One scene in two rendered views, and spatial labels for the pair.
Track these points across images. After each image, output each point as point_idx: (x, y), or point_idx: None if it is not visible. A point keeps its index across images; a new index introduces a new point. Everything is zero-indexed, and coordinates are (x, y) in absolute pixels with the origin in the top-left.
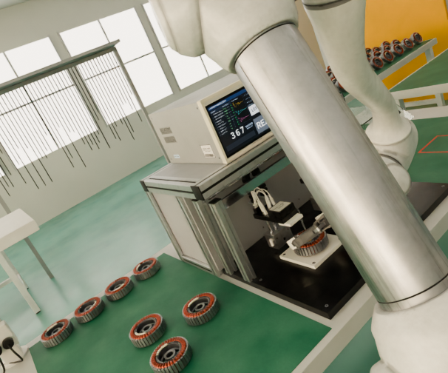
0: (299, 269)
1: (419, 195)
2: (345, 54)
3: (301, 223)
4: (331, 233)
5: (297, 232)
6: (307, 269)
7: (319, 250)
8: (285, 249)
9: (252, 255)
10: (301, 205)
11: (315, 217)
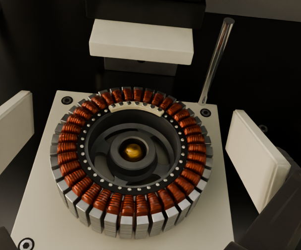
0: (1, 196)
1: None
2: None
3: (206, 73)
4: (243, 185)
5: (201, 73)
6: (7, 227)
7: (97, 229)
8: (112, 86)
9: (61, 22)
10: None
11: (235, 110)
